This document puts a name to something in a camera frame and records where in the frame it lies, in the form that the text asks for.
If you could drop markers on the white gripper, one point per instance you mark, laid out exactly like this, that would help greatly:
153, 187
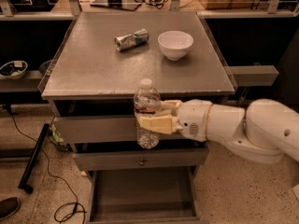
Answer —
192, 117

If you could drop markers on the clear plastic water bottle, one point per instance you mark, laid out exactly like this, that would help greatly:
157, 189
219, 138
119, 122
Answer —
146, 102

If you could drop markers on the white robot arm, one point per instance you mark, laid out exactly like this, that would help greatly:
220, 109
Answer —
263, 132

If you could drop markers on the grey middle drawer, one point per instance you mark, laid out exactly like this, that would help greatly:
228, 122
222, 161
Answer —
140, 159

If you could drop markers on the grey drawer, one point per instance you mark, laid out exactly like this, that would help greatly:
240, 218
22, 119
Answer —
140, 159
143, 196
96, 129

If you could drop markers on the grey top drawer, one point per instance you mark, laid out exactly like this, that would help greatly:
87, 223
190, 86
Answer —
96, 129

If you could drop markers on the grey drawer cabinet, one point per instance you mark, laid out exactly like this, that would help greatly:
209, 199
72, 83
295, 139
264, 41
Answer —
92, 78

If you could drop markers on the grey bottom drawer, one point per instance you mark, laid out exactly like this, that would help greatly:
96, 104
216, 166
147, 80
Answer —
143, 196

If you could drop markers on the white ceramic bowl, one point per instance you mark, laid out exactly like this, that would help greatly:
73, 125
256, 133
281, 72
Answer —
174, 45

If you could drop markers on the crushed silver can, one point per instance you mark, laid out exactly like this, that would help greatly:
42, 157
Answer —
131, 40

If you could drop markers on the grey side shelf right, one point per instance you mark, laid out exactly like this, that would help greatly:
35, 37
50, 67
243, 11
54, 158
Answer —
254, 75

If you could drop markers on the grey side shelf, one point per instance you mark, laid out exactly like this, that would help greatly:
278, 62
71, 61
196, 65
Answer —
29, 82
254, 75

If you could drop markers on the green crumpled packet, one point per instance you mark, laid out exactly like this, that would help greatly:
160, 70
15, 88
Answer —
57, 139

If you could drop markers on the black monitor stand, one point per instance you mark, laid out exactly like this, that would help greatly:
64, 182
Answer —
127, 5

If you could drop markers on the grey side shelf left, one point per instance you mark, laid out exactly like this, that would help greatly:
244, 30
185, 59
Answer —
29, 82

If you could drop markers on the black bar on floor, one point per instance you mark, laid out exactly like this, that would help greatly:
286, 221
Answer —
32, 161

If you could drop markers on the bowl with dark contents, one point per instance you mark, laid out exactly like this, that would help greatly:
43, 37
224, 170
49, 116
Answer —
13, 69

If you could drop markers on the dark shoe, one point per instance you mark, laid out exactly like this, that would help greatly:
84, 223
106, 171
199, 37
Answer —
9, 207

